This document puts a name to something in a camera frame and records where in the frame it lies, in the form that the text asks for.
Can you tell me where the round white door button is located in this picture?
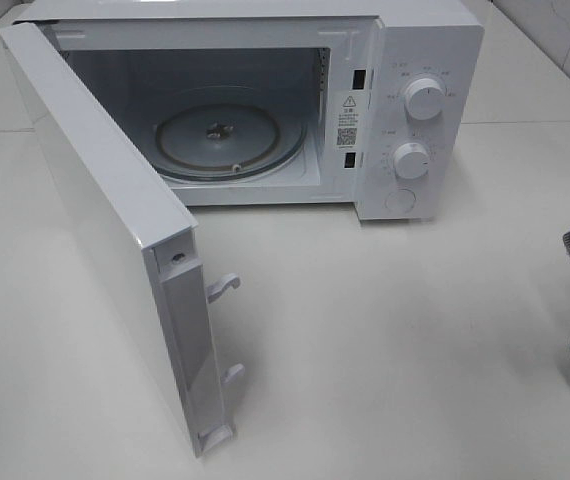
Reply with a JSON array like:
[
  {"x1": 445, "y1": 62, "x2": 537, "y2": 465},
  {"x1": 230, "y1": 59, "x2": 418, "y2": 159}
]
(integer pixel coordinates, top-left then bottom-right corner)
[{"x1": 385, "y1": 189, "x2": 416, "y2": 215}]

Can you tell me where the white microwave knob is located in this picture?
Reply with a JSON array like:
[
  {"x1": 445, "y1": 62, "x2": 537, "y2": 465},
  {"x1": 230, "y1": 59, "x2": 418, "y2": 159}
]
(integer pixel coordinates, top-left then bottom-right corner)
[
  {"x1": 392, "y1": 142, "x2": 430, "y2": 180},
  {"x1": 402, "y1": 75, "x2": 446, "y2": 121}
]

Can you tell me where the white microwave door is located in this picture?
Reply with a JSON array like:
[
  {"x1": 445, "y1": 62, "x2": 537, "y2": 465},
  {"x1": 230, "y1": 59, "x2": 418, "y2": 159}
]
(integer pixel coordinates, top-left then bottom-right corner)
[{"x1": 0, "y1": 23, "x2": 244, "y2": 456}]

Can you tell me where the white microwave oven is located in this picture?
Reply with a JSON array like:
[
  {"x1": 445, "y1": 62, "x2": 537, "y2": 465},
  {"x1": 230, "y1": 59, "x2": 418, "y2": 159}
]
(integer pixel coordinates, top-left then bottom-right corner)
[{"x1": 8, "y1": 1, "x2": 484, "y2": 221}]

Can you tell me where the glass microwave turntable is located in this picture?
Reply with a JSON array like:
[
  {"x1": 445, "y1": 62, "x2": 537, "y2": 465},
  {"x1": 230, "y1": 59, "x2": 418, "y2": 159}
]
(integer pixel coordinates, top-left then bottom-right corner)
[{"x1": 147, "y1": 86, "x2": 307, "y2": 183}]

